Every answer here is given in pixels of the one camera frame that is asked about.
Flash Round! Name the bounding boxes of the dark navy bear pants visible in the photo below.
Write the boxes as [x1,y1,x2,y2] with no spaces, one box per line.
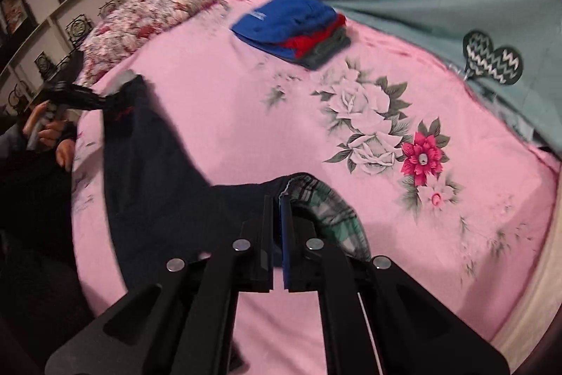
[101,68,373,292]

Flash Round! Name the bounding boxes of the person's left hand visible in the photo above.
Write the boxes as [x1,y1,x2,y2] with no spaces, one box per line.
[23,101,76,171]

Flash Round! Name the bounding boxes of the red white floral quilt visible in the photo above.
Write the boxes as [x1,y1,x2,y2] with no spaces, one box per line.
[75,0,218,88]

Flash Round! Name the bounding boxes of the pink floral bedsheet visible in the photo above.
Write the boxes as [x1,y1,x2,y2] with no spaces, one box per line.
[69,0,561,375]

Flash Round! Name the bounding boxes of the red folded garment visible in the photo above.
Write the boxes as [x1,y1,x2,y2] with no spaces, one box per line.
[280,13,347,58]

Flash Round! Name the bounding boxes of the grey folded garment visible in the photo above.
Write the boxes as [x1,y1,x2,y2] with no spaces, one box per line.
[297,27,351,70]

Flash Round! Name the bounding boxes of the cream quilted pillow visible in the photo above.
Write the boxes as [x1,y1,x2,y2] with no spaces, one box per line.
[492,195,561,374]

